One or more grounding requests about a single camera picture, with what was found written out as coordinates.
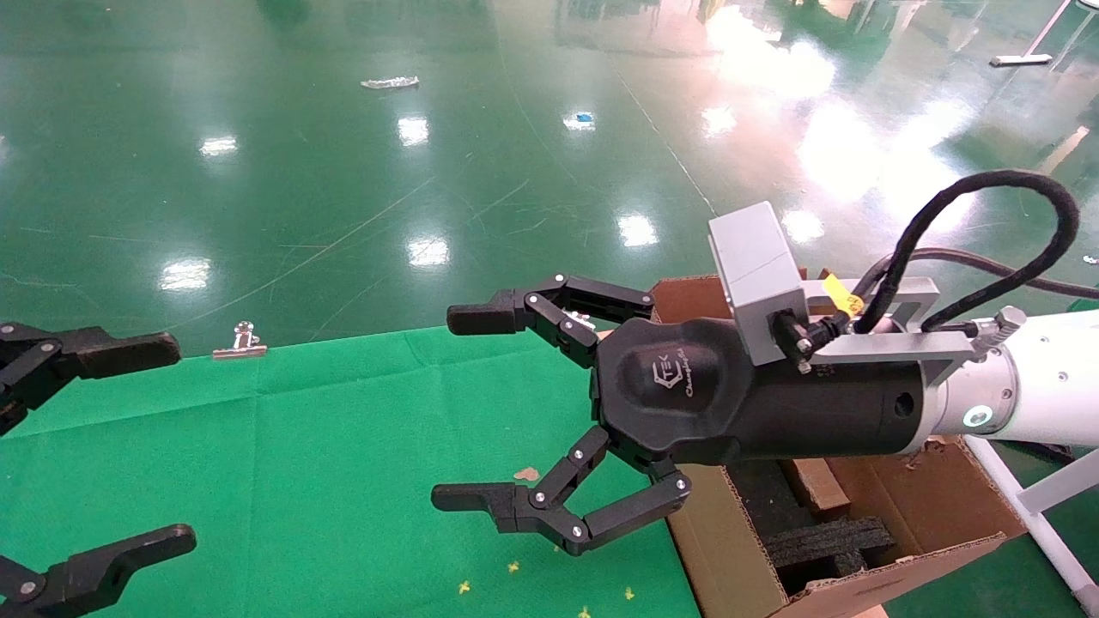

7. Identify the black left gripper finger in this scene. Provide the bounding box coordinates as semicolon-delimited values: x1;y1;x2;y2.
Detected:
0;525;198;618
0;324;183;439

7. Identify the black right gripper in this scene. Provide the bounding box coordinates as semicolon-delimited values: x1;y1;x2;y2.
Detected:
431;275;932;557

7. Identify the small brown cardboard box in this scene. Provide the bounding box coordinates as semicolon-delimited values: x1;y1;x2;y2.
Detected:
786;457;851;523

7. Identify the large open cardboard carton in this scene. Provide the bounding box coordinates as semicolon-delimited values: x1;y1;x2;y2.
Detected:
650;275;1029;618

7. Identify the green table cloth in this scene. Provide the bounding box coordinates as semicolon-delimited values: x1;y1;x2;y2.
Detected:
0;326;701;618

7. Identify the black foam insert block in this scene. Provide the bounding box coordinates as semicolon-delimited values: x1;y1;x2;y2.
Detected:
764;517;896;593

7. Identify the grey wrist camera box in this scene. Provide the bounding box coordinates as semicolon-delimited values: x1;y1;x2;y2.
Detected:
708;202;813;368

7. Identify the yellow cable tag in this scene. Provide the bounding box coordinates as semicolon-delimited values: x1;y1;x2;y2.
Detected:
823;273;866;317

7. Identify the grey metal camera bracket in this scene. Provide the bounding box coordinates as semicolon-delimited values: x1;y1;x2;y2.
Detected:
803;276;985;387

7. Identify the long smooth black cable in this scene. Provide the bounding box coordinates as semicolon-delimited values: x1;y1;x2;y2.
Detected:
859;248;1099;301

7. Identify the white pipe frame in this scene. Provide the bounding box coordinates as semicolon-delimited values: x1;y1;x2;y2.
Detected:
962;433;1099;615

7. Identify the thick braided black cable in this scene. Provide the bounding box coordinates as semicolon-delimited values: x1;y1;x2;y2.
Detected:
854;170;1083;336

